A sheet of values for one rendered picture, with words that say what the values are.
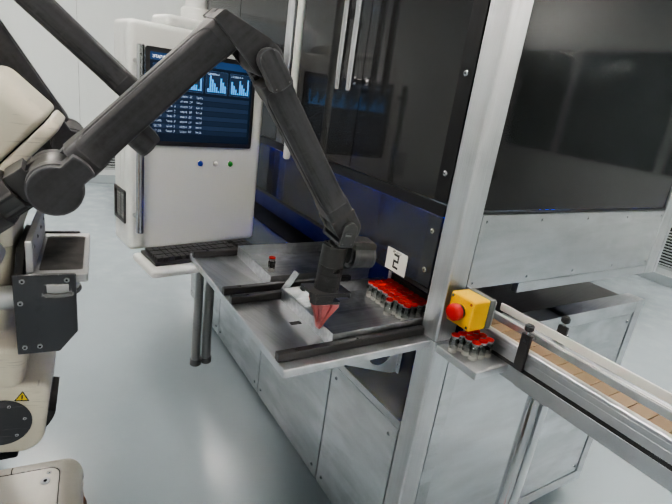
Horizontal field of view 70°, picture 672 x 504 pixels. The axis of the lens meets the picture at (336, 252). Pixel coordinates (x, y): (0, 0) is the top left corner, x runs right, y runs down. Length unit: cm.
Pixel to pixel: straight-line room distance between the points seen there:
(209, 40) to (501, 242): 80
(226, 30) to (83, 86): 553
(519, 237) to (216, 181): 112
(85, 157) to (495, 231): 87
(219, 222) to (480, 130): 116
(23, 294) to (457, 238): 87
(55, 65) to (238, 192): 455
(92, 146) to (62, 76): 548
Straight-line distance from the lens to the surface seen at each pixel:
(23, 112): 98
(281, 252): 165
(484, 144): 111
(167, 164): 181
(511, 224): 125
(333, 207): 99
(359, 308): 132
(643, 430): 109
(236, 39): 84
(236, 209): 196
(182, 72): 83
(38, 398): 117
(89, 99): 634
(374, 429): 152
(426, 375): 127
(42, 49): 630
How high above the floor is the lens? 143
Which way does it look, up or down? 18 degrees down
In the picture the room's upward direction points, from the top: 8 degrees clockwise
